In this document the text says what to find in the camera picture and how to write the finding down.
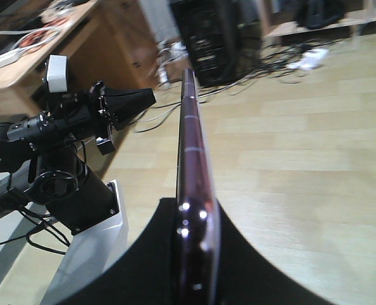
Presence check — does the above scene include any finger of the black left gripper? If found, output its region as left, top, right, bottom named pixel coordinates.
left=101, top=88, right=156, bottom=130

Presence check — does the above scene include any wooden shelf unit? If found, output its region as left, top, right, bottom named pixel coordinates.
left=255, top=1, right=376, bottom=43

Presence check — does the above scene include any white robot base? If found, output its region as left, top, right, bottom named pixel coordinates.
left=41, top=180, right=129, bottom=304

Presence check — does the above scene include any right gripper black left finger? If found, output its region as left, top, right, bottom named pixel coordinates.
left=59, top=198, right=177, bottom=305

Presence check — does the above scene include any white power strip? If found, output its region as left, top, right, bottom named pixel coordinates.
left=286, top=48, right=328, bottom=71

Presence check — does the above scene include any wooden desk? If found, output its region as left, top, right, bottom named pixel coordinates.
left=0, top=0, right=163, bottom=179

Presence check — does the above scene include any white left camera box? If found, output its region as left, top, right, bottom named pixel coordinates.
left=46, top=55, right=68, bottom=93

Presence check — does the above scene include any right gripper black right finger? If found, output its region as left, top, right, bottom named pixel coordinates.
left=213, top=202, right=332, bottom=304

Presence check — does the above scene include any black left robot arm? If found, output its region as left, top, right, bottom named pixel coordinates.
left=0, top=82, right=156, bottom=304

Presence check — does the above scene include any black computer tower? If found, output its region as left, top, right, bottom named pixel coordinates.
left=168, top=1, right=262, bottom=88

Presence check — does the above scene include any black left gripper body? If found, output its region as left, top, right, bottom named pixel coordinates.
left=60, top=81, right=115, bottom=155

